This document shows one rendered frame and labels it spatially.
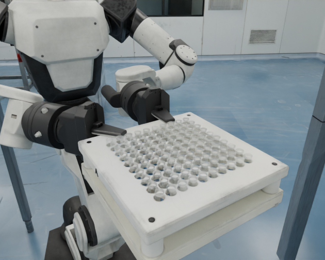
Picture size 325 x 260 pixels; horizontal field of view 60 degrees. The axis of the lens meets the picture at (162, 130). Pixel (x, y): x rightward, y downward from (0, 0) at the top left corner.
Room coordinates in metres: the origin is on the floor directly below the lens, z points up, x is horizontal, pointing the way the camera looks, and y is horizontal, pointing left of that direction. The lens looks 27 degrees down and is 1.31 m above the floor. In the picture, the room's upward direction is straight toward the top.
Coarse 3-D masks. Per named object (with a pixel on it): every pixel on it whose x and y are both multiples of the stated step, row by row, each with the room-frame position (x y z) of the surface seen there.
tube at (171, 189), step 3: (168, 186) 0.29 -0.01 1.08; (171, 186) 0.29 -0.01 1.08; (174, 186) 0.29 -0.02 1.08; (168, 189) 0.28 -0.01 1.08; (171, 189) 0.28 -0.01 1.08; (174, 189) 0.28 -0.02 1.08; (168, 192) 0.28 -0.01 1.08; (171, 192) 0.28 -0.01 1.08; (174, 192) 0.28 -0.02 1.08; (168, 195) 0.28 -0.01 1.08; (171, 195) 0.28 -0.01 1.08; (174, 195) 0.28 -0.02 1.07
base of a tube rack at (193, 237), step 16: (96, 176) 0.38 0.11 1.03; (96, 192) 0.36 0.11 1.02; (256, 192) 0.34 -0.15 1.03; (112, 208) 0.31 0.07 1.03; (224, 208) 0.31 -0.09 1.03; (240, 208) 0.31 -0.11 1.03; (256, 208) 0.32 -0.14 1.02; (128, 224) 0.28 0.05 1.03; (192, 224) 0.28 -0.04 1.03; (208, 224) 0.28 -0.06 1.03; (224, 224) 0.28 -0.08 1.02; (240, 224) 0.30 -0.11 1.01; (128, 240) 0.26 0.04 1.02; (176, 240) 0.25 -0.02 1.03; (192, 240) 0.25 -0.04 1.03; (208, 240) 0.27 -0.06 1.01; (144, 256) 0.23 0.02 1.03; (160, 256) 0.23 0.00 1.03; (176, 256) 0.24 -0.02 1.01
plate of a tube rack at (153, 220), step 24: (192, 120) 0.51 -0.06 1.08; (96, 144) 0.41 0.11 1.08; (120, 144) 0.41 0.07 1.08; (240, 144) 0.41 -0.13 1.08; (96, 168) 0.35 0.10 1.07; (120, 168) 0.34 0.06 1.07; (240, 168) 0.34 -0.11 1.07; (264, 168) 0.34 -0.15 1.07; (288, 168) 0.35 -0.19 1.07; (120, 192) 0.29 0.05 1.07; (144, 192) 0.29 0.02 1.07; (192, 192) 0.29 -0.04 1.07; (216, 192) 0.29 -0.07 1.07; (240, 192) 0.29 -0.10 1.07; (144, 216) 0.24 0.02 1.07; (168, 216) 0.24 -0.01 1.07; (192, 216) 0.25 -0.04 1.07; (144, 240) 0.22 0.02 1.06
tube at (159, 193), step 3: (156, 189) 0.28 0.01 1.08; (159, 189) 0.28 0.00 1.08; (162, 189) 0.28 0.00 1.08; (156, 192) 0.28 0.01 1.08; (159, 192) 0.28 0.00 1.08; (162, 192) 0.28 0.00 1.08; (156, 195) 0.27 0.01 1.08; (159, 195) 0.27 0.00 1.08; (162, 195) 0.27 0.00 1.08; (156, 198) 0.27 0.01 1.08; (159, 198) 0.27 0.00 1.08; (162, 198) 0.27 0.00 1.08
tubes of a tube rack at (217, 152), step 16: (176, 128) 0.45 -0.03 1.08; (192, 128) 0.45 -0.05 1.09; (128, 144) 0.40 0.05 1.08; (144, 144) 0.41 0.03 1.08; (160, 144) 0.40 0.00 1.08; (176, 144) 0.40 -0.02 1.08; (192, 144) 0.40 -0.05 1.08; (208, 144) 0.39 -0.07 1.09; (144, 160) 0.35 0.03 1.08; (160, 160) 0.35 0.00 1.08; (176, 160) 0.36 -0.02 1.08; (208, 160) 0.36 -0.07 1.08; (224, 160) 0.35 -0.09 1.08; (160, 176) 0.31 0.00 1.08; (176, 176) 0.32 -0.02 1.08
